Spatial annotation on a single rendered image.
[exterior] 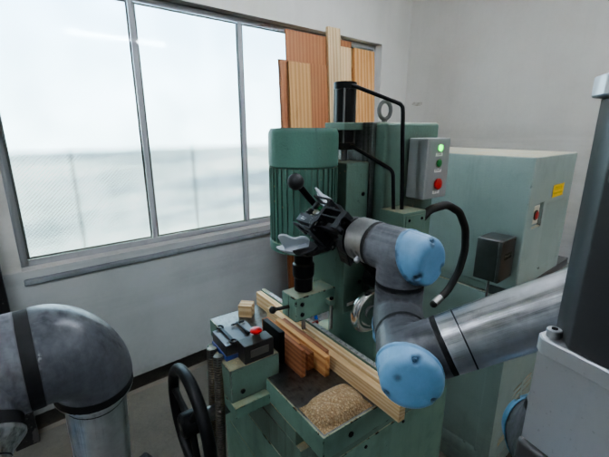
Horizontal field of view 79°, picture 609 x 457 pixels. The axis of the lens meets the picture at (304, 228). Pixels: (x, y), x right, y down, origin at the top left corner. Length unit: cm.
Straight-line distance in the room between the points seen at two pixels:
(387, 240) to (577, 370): 34
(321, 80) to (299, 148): 185
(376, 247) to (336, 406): 42
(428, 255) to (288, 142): 45
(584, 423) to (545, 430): 3
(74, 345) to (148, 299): 185
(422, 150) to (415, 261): 54
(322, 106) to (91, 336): 234
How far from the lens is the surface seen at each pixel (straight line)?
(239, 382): 96
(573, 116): 298
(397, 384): 47
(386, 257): 56
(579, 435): 30
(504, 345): 48
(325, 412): 87
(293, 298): 100
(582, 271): 26
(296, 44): 263
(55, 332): 51
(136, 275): 227
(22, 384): 51
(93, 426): 61
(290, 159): 87
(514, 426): 81
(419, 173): 103
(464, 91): 327
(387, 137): 99
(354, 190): 98
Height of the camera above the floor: 150
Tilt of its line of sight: 15 degrees down
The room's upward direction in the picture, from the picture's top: straight up
